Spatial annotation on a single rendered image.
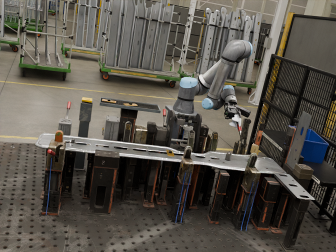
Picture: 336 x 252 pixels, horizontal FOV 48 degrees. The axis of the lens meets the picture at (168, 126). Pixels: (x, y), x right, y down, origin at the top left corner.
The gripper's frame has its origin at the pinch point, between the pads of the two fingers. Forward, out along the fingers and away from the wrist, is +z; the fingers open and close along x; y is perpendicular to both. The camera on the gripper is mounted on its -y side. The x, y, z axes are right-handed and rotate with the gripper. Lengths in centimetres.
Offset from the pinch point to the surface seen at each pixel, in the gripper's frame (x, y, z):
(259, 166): 3.6, -5.2, 32.5
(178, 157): 4, 43, 33
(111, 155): 14, 79, 43
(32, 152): -50, 128, -1
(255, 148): 0.0, -7.6, 16.4
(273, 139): -16.7, -32.8, -7.4
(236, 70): -421, -254, -602
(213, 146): -3.9, 17.8, 15.4
